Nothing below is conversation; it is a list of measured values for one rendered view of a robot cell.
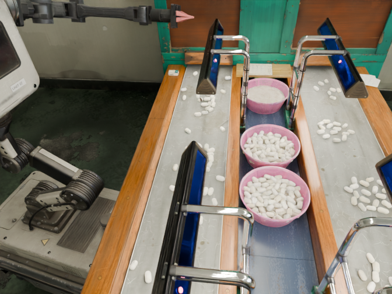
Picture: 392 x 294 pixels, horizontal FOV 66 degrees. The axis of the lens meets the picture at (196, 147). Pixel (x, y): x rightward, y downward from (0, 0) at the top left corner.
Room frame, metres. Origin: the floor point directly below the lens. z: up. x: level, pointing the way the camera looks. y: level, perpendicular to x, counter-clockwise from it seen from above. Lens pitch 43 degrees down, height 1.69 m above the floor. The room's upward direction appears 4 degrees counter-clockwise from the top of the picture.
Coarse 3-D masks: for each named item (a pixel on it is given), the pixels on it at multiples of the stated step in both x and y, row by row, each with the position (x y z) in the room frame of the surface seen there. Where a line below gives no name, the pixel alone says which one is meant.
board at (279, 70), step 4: (240, 64) 1.73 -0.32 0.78; (272, 64) 1.71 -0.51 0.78; (276, 64) 1.70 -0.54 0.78; (280, 64) 1.70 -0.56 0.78; (284, 64) 1.70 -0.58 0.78; (288, 64) 1.69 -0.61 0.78; (236, 68) 1.69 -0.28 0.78; (240, 68) 1.68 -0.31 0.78; (272, 68) 1.65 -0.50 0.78; (276, 68) 1.65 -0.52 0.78; (280, 68) 1.65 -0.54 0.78; (284, 68) 1.65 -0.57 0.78; (288, 68) 1.64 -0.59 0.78; (236, 72) 1.63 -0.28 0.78; (240, 72) 1.63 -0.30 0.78; (272, 72) 1.61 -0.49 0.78; (276, 72) 1.60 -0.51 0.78; (280, 72) 1.60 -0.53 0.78; (284, 72) 1.60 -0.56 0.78; (288, 72) 1.59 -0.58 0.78; (236, 76) 1.60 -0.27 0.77; (240, 76) 1.60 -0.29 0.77; (248, 76) 1.59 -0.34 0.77; (252, 76) 1.59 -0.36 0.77; (256, 76) 1.58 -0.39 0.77; (260, 76) 1.58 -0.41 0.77; (264, 76) 1.58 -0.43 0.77; (268, 76) 1.57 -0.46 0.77; (272, 76) 1.57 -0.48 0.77; (276, 76) 1.56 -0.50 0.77; (280, 76) 1.56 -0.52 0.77; (284, 76) 1.56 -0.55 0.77; (288, 76) 1.55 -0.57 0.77
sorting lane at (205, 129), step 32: (192, 96) 1.46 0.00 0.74; (224, 96) 1.44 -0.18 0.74; (192, 128) 1.17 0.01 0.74; (160, 160) 0.96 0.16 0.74; (224, 160) 0.93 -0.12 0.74; (160, 192) 0.78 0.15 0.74; (224, 192) 0.75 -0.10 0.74; (160, 224) 0.63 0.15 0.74; (128, 288) 0.40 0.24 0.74; (192, 288) 0.39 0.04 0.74
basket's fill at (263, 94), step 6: (252, 90) 1.49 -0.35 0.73; (258, 90) 1.49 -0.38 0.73; (264, 90) 1.48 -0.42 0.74; (270, 90) 1.49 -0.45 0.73; (276, 90) 1.48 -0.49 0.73; (252, 96) 1.43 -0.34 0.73; (258, 96) 1.42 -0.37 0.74; (264, 96) 1.42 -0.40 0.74; (270, 96) 1.43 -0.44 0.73; (276, 96) 1.42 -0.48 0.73; (282, 96) 1.41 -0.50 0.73; (264, 102) 1.36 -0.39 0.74; (270, 102) 1.36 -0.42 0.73
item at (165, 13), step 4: (172, 4) 1.42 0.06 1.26; (176, 4) 1.46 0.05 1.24; (172, 8) 1.42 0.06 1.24; (160, 12) 1.44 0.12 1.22; (164, 12) 1.43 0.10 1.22; (168, 12) 1.43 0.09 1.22; (172, 12) 1.42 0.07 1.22; (164, 16) 1.42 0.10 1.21; (168, 16) 1.42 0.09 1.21; (164, 20) 1.43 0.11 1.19; (168, 20) 1.42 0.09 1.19; (172, 28) 1.40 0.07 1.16
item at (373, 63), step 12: (168, 60) 1.83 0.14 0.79; (180, 60) 1.82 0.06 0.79; (240, 60) 1.75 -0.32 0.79; (252, 60) 1.74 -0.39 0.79; (264, 60) 1.73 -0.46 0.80; (276, 60) 1.72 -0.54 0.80; (288, 60) 1.71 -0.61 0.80; (360, 60) 1.64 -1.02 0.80; (372, 60) 1.63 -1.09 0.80; (384, 60) 1.62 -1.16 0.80; (372, 72) 1.62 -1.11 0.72
